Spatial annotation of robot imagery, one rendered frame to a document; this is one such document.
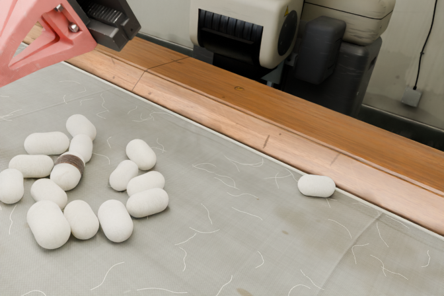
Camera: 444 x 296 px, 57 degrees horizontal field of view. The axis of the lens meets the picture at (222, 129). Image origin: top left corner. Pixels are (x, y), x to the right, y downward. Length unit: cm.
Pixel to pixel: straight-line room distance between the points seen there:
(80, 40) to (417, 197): 31
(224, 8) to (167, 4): 190
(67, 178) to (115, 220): 6
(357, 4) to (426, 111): 133
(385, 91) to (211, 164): 204
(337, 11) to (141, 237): 94
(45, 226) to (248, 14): 71
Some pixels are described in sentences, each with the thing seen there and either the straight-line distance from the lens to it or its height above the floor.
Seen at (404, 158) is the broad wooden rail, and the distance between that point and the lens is 44.
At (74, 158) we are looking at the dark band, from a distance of 34.
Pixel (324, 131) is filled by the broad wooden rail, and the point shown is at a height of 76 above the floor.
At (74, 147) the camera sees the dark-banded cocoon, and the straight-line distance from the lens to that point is 37.
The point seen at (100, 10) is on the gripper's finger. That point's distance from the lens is 34.
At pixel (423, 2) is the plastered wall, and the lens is 228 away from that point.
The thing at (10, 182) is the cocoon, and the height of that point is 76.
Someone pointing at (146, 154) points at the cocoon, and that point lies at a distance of 36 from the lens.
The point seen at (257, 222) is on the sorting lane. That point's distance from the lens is 33.
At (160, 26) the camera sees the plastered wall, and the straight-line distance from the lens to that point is 288.
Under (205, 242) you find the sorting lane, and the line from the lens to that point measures 31.
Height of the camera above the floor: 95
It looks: 28 degrees down
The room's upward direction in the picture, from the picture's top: 9 degrees clockwise
